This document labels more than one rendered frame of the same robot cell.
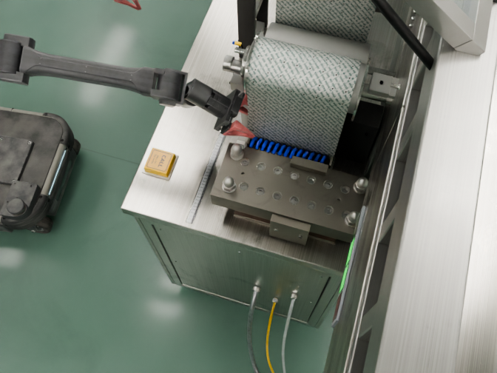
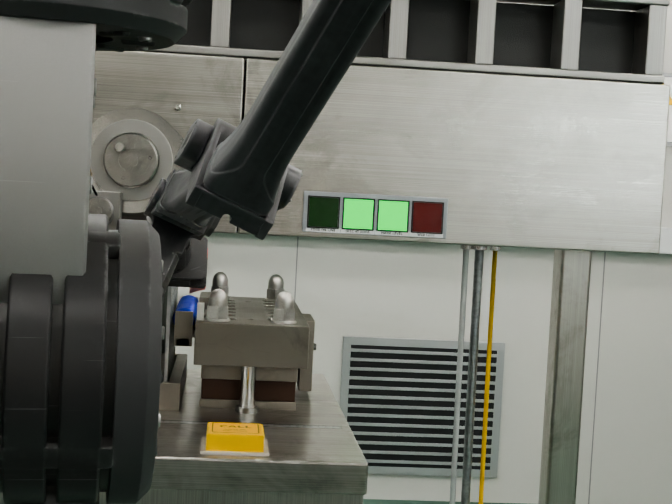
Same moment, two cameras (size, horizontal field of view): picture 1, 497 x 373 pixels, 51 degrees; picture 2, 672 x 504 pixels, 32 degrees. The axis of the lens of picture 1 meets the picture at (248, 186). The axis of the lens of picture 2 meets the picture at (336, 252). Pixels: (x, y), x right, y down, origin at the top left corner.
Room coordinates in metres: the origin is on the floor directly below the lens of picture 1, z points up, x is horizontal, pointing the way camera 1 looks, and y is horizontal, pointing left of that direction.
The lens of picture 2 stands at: (1.16, 1.59, 1.22)
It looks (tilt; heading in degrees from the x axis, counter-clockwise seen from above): 3 degrees down; 246
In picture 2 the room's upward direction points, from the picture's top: 3 degrees clockwise
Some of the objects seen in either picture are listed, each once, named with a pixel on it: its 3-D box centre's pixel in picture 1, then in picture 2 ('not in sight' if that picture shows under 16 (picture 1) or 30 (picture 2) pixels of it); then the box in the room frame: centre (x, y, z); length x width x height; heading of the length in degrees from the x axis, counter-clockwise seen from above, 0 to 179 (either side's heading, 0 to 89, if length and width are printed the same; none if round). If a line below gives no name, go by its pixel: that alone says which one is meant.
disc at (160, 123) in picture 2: (254, 63); (131, 160); (0.77, -0.02, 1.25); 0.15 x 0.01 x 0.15; 162
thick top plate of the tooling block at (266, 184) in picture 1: (293, 192); (249, 328); (0.55, -0.12, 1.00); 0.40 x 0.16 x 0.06; 72
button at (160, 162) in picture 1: (160, 162); (235, 437); (0.70, 0.25, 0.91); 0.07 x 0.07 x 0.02; 72
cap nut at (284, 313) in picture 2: (228, 183); (284, 306); (0.56, 0.05, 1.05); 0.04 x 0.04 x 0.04
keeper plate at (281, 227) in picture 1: (288, 231); (306, 351); (0.46, -0.10, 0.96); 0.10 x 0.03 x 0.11; 72
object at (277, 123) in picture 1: (293, 128); (174, 254); (0.68, -0.11, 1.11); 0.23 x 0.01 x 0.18; 72
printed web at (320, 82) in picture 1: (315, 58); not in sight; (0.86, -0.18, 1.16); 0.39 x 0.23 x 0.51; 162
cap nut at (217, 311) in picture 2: (236, 149); (217, 304); (0.65, 0.03, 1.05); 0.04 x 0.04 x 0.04
